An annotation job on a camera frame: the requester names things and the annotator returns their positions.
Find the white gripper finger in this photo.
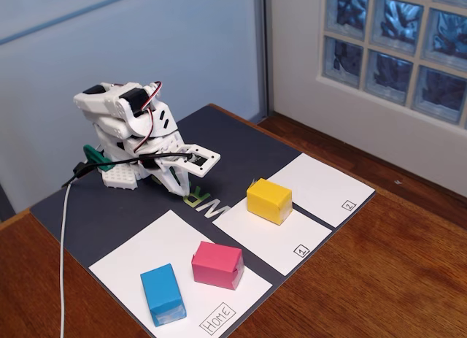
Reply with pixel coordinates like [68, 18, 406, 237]
[150, 168, 185, 197]
[174, 164, 191, 196]

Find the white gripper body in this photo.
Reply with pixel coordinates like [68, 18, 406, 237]
[126, 102, 183, 171]

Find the white paper marked home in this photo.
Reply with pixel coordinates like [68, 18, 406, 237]
[88, 209, 274, 338]

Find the pink paper box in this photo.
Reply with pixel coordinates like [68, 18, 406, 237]
[191, 241, 245, 291]

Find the blue paper box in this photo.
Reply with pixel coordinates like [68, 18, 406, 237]
[140, 263, 188, 328]

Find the dark grey printed mat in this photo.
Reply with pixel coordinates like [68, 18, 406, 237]
[28, 103, 377, 338]

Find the green table clamp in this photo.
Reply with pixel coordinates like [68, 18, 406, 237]
[82, 144, 127, 172]

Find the white paper marked one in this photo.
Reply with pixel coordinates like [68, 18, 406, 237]
[212, 197, 333, 277]

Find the white paper marked two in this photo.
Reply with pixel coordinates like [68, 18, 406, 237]
[259, 153, 377, 228]

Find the glass block window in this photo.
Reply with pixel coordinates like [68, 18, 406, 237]
[315, 0, 467, 129]

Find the black cable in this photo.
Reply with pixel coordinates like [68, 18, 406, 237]
[61, 152, 194, 188]

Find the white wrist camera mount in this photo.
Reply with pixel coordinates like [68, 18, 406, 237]
[174, 144, 222, 177]

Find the white perforated base plate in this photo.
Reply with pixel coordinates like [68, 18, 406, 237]
[101, 166, 139, 190]

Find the red servo wire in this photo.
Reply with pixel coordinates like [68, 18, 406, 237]
[138, 81, 163, 149]

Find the white cable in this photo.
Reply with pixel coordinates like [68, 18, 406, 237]
[59, 184, 72, 338]

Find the grey partition frame post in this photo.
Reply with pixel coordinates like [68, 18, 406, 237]
[253, 0, 273, 122]

